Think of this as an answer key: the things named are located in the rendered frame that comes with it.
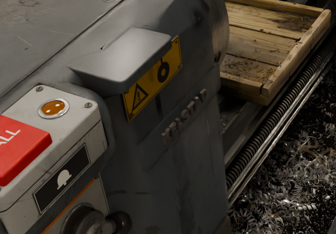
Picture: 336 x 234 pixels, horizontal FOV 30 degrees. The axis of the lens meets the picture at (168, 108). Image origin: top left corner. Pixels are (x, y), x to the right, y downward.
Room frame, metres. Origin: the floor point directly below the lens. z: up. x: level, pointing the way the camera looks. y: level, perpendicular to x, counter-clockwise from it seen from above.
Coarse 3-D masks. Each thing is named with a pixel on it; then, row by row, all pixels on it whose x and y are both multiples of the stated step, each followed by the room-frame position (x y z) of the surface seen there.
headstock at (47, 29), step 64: (0, 0) 0.69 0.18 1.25; (64, 0) 0.66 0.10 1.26; (128, 0) 0.64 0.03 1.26; (192, 0) 0.65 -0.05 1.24; (0, 64) 0.54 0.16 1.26; (64, 64) 0.53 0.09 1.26; (192, 64) 0.61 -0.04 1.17; (128, 128) 0.52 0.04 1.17; (192, 128) 0.60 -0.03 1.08; (64, 192) 0.40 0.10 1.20; (128, 192) 0.51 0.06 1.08; (192, 192) 0.58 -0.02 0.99
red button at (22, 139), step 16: (0, 128) 0.42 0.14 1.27; (16, 128) 0.42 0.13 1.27; (32, 128) 0.42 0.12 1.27; (0, 144) 0.40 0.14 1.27; (16, 144) 0.40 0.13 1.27; (32, 144) 0.40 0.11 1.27; (48, 144) 0.40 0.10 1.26; (0, 160) 0.38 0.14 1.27; (16, 160) 0.38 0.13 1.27; (32, 160) 0.39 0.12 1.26; (0, 176) 0.36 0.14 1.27
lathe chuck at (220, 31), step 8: (208, 0) 0.82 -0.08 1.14; (216, 0) 0.83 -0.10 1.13; (216, 8) 0.82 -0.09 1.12; (224, 8) 0.83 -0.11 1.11; (216, 16) 0.81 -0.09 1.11; (224, 16) 0.83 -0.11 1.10; (216, 24) 0.81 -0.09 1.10; (224, 24) 0.83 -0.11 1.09; (216, 32) 0.81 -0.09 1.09; (224, 32) 0.82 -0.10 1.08; (216, 40) 0.80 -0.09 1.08; (224, 40) 0.82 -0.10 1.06; (216, 48) 0.80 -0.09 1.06; (224, 48) 0.83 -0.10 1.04; (224, 56) 0.84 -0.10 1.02
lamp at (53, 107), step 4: (56, 100) 0.46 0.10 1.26; (48, 104) 0.46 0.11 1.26; (52, 104) 0.46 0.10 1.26; (56, 104) 0.46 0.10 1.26; (60, 104) 0.46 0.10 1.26; (64, 104) 0.46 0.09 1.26; (44, 108) 0.45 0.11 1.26; (48, 108) 0.45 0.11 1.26; (52, 108) 0.45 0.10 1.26; (56, 108) 0.45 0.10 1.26; (60, 108) 0.45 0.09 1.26; (44, 112) 0.45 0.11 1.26; (48, 112) 0.45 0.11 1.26; (52, 112) 0.45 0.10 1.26; (56, 112) 0.45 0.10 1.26
